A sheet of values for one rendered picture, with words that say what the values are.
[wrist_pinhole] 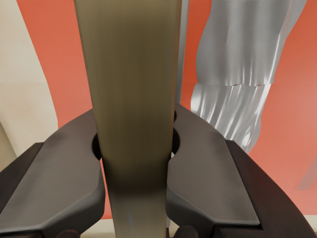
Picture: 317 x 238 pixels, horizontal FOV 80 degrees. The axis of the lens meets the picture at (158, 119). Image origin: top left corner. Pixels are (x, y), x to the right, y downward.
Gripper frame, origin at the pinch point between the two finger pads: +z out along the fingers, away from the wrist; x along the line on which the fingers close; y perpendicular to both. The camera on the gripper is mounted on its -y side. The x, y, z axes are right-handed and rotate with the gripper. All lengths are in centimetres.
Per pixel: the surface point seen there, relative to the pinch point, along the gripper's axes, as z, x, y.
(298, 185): 5.2, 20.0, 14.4
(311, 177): 5.2, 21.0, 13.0
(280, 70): 5.3, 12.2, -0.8
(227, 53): 4.6, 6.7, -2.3
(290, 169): 5.2, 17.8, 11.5
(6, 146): 4.6, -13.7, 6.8
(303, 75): 5.3, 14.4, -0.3
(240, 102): 4.8, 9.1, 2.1
